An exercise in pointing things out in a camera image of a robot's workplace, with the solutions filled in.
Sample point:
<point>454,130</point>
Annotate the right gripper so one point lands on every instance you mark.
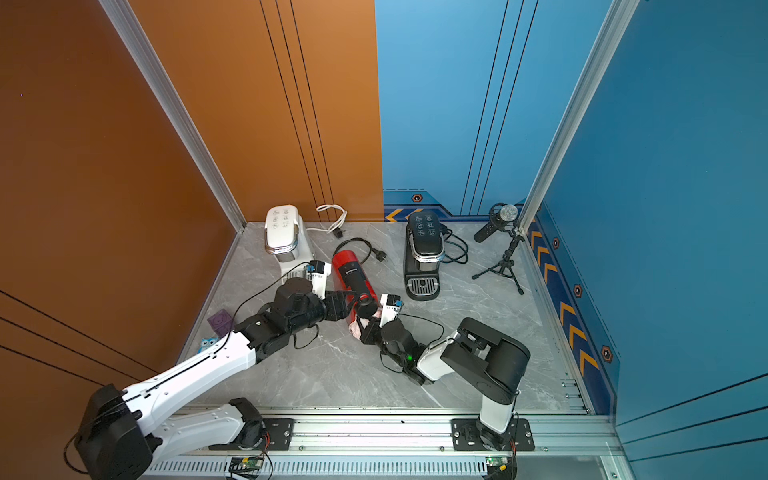
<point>371,329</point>

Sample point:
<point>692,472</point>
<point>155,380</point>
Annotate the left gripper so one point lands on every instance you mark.
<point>330,301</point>

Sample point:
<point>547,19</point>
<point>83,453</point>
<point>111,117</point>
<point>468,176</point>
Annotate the red Nespresso coffee machine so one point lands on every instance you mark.
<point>351,277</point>

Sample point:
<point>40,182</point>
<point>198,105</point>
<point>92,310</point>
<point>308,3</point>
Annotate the white coffee machine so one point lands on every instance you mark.
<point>285,238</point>

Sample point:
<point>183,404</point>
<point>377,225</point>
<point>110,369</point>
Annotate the black coffee machine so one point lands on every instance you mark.
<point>424,252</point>

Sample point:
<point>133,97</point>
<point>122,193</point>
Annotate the pink striped towel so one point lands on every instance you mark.
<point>357,327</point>

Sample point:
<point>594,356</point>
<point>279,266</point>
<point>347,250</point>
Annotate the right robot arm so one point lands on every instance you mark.
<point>488,360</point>

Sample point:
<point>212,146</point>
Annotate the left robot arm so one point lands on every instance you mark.
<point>124,432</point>

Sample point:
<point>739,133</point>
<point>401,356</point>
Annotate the purple square card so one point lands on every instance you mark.
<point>221,323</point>

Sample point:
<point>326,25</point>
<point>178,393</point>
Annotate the blue owl figure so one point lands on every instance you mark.
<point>207,343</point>

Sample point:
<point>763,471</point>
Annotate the right green circuit board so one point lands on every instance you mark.
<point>508,470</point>

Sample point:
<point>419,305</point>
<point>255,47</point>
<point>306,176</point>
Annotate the green circuit board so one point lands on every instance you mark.
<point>508,470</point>
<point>249,467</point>

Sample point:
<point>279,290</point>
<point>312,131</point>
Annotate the left green circuit board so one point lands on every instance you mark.
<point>249,467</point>

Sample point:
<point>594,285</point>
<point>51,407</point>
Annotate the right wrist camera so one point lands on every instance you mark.
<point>390,307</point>

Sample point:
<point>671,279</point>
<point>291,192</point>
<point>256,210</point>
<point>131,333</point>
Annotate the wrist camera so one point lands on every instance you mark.
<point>317,272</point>
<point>390,307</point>

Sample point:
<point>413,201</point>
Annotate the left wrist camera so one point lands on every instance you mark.
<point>317,272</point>

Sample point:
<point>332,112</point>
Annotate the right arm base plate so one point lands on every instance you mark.
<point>471,435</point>

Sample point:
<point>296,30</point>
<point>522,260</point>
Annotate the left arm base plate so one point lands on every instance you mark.
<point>270,434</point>

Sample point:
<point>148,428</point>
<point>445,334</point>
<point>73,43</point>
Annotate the aluminium front rail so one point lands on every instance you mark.
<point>404,444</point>

